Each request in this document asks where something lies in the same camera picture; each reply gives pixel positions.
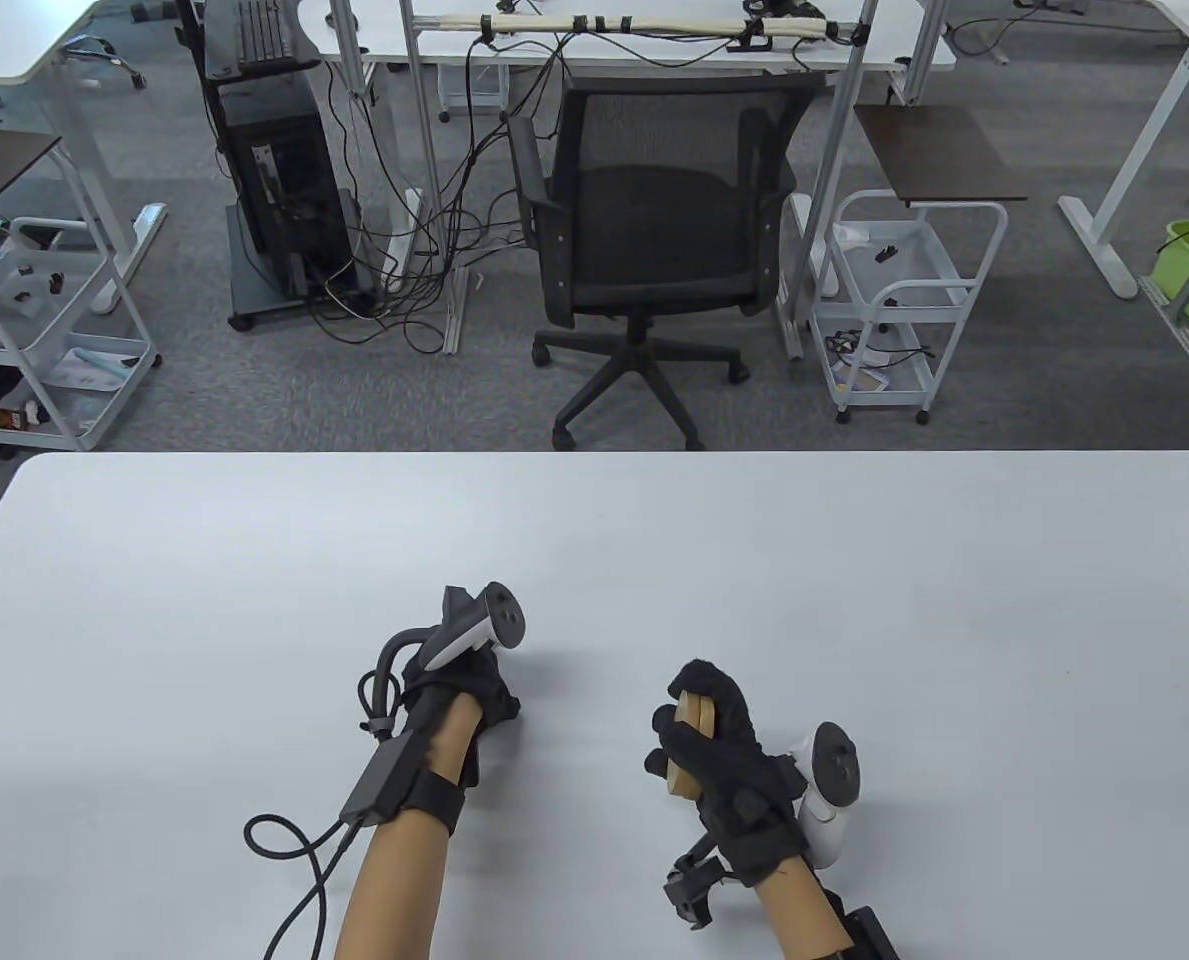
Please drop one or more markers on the white power strip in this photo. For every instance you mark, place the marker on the white power strip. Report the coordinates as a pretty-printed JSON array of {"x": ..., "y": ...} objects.
[{"x": 401, "y": 250}]

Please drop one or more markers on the person's right forearm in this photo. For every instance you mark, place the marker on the person's right forearm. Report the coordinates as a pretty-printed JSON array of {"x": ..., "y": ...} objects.
[{"x": 804, "y": 915}]

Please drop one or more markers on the person's left hand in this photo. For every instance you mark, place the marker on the person's left hand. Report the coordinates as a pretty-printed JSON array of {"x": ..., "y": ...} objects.
[{"x": 484, "y": 685}]

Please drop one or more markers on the black computer tower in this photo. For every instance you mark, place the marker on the black computer tower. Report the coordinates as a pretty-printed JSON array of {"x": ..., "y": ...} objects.
[{"x": 284, "y": 180}]

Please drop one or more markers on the black keyboard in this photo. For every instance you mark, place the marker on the black keyboard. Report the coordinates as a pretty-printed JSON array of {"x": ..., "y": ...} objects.
[{"x": 259, "y": 30}]

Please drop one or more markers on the person's right hand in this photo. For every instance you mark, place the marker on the person's right hand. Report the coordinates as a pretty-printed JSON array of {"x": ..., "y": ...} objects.
[{"x": 744, "y": 790}]

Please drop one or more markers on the black wrist battery pack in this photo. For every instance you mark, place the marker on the black wrist battery pack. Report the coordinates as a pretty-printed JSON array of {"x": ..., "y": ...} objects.
[
  {"x": 869, "y": 935},
  {"x": 382, "y": 780}
]

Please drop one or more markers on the round wooden disc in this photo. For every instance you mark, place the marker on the round wooden disc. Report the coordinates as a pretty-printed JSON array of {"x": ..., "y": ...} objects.
[
  {"x": 707, "y": 715},
  {"x": 684, "y": 780}
]

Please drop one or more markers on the grey and white controller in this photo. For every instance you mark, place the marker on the grey and white controller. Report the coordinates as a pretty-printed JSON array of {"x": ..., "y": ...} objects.
[
  {"x": 834, "y": 770},
  {"x": 499, "y": 610}
]

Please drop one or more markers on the black mesh office chair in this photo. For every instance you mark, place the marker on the black mesh office chair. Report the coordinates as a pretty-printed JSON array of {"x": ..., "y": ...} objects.
[{"x": 654, "y": 230}]

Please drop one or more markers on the grey rolling computer stand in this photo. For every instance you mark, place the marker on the grey rolling computer stand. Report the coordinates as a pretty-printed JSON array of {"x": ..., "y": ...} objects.
[{"x": 249, "y": 290}]

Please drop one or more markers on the white paper sheet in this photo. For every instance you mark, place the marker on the white paper sheet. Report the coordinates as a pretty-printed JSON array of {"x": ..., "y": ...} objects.
[{"x": 94, "y": 368}]

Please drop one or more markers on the person's left forearm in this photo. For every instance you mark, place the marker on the person's left forearm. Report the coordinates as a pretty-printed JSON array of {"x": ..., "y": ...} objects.
[{"x": 404, "y": 880}]

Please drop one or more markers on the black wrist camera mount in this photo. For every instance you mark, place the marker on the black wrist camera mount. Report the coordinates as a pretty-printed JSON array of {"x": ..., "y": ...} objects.
[{"x": 692, "y": 885}]

